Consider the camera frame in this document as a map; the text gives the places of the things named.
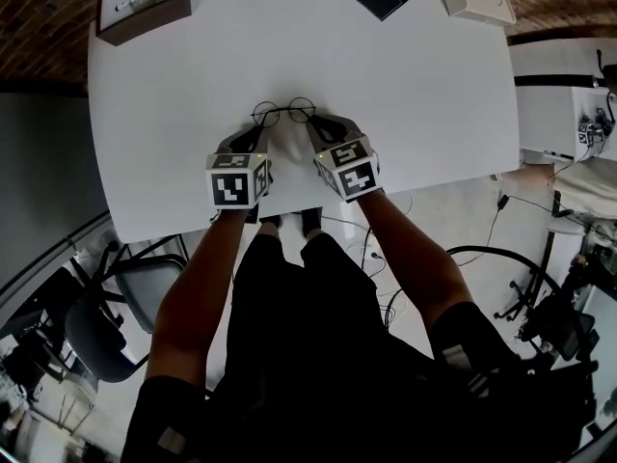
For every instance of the person's black clothing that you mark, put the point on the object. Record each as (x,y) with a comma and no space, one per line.
(313,355)

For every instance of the person's right forearm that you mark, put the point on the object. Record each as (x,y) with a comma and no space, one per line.
(410,268)

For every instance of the black curved tube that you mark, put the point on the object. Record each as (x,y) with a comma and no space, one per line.
(501,251)

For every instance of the person's left forearm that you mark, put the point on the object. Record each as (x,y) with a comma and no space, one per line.
(193,297)

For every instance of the white desk with drawers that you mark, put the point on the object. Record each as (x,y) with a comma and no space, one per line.
(385,89)

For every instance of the white shelf unit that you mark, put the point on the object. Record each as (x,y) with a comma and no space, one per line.
(544,114)

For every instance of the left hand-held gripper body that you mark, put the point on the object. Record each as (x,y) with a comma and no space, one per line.
(231,188)

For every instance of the spare gripper on shelf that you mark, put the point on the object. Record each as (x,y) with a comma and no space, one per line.
(590,130)

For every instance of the grey refrigerator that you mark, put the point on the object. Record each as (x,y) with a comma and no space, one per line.
(43,171)

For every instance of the black folding chair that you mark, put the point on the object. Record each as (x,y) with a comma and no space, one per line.
(144,292)

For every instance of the black power adapter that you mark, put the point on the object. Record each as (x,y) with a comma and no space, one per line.
(502,202)

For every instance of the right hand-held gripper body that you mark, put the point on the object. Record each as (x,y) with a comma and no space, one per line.
(356,181)

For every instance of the brown wooden box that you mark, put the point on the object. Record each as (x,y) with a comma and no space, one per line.
(144,24)

